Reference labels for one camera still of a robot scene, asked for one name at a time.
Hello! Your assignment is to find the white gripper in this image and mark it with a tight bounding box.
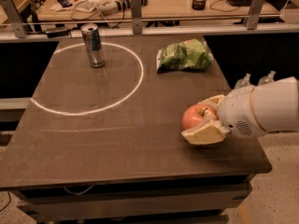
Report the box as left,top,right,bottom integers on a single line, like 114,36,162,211
181,85,265,145

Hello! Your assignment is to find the silver blue drink can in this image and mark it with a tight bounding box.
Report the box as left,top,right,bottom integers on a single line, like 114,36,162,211
81,23,105,68

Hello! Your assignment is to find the left metal bracket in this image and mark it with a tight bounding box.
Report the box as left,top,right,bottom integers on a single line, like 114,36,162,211
0,0,27,38

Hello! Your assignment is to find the red yellow apple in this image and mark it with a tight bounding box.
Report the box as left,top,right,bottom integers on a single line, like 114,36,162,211
182,104,218,130

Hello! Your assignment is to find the white power strip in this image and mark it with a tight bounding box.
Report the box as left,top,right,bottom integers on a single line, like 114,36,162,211
96,0,149,16

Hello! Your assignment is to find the right metal bracket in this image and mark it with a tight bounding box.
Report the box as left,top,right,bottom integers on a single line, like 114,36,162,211
244,0,265,30

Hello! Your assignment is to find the metal bracket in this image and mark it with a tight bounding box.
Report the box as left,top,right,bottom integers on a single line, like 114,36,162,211
131,0,142,35
0,0,27,38
244,0,265,30

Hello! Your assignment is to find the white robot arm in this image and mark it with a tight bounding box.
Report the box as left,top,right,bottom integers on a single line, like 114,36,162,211
182,77,299,145

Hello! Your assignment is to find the green jalapeno chip bag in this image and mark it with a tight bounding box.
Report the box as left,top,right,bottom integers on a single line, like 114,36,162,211
156,39,213,73

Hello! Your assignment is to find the black mesh cup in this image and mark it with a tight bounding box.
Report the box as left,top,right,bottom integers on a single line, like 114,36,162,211
192,0,206,10

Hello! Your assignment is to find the wooden desk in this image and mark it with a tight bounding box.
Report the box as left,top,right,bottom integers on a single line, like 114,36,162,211
37,0,280,22

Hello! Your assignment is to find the white cable under table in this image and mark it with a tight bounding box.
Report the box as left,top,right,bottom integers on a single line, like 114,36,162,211
63,185,94,196

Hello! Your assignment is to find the middle metal bracket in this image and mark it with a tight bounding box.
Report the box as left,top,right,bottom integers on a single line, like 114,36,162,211
131,0,142,35

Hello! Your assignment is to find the black device on rail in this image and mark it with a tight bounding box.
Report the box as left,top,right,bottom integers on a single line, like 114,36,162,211
46,27,69,37

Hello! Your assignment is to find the clear plastic bottle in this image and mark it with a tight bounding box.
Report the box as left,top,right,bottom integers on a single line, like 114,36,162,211
235,73,250,89
258,71,276,85

